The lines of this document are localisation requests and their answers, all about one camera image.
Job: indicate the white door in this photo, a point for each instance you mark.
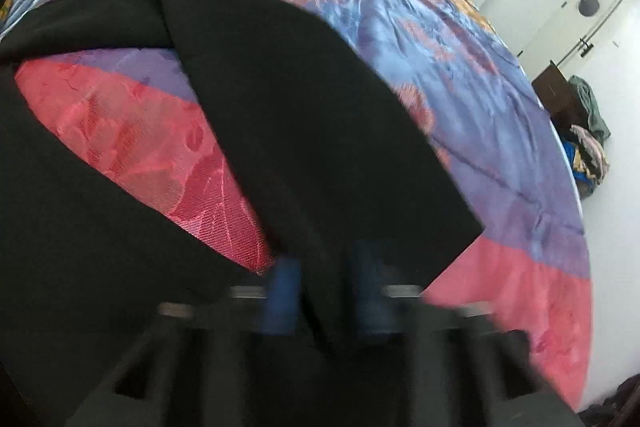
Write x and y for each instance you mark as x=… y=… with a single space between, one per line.
x=565 y=34

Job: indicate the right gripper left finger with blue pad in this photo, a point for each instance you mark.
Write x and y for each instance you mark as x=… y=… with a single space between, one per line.
x=198 y=365

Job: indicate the black pants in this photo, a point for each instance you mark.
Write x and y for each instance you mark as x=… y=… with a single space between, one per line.
x=326 y=154

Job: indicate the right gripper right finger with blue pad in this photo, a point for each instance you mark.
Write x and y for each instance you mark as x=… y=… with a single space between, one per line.
x=421 y=365

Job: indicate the dark wooden side cabinet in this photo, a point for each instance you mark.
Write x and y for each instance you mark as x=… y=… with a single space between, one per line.
x=559 y=98

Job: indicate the pile of clothes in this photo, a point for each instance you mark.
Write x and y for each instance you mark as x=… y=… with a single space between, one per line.
x=583 y=135

